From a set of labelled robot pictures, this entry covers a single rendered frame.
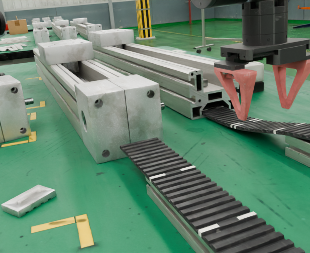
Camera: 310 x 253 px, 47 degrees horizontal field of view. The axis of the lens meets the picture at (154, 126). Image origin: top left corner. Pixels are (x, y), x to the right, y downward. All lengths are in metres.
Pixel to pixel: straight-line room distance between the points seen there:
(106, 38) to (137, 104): 0.68
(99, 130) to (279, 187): 0.23
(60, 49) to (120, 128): 0.42
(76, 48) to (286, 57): 0.52
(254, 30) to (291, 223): 0.24
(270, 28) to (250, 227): 0.27
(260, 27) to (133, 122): 0.20
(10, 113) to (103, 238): 0.35
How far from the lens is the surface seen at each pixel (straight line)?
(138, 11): 10.83
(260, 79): 0.80
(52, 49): 0.86
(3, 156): 0.59
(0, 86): 0.63
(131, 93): 0.48
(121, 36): 1.16
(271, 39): 0.48
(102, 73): 0.68
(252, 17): 0.48
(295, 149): 0.48
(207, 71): 0.70
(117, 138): 0.49
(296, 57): 0.51
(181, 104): 0.65
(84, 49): 0.87
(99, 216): 0.38
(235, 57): 0.50
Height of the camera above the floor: 0.98
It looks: 19 degrees down
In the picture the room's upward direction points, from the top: 5 degrees counter-clockwise
